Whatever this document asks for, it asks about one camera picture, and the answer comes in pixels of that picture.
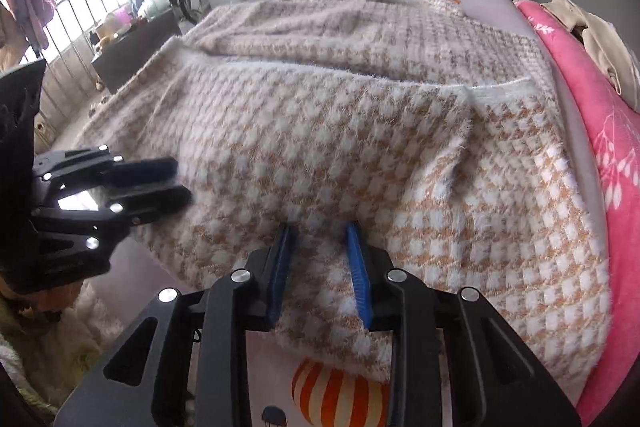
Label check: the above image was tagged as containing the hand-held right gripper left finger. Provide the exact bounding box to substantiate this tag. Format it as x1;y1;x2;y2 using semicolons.
54;223;296;427

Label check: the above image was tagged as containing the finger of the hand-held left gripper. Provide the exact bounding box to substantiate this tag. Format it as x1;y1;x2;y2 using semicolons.
30;186;192;291
32;147;179;198

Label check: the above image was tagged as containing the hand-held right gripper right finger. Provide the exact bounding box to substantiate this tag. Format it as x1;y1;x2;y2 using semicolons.
346;221;582;427

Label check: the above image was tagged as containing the beige houndstooth fluffy sweater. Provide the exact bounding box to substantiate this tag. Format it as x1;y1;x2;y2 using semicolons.
75;0;613;400

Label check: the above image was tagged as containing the person's left forearm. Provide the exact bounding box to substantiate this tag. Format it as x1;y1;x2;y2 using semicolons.
0;279;83;325

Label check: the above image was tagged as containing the dark cabinet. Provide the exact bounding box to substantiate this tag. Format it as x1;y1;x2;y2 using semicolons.
91;9;183;95

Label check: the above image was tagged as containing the metal railing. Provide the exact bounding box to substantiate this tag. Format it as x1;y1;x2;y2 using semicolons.
20;0;151;128

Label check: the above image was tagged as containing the bicycle wheel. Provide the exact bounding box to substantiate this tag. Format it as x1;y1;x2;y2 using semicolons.
167;0;206;25

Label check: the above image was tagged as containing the white fluffy cloth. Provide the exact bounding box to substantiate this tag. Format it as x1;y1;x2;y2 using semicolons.
0;287;131;418

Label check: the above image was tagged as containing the pink floral blanket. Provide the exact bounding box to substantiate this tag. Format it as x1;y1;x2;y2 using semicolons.
514;0;640;427

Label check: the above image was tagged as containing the beige garment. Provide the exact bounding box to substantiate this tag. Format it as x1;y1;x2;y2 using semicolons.
541;0;640;98

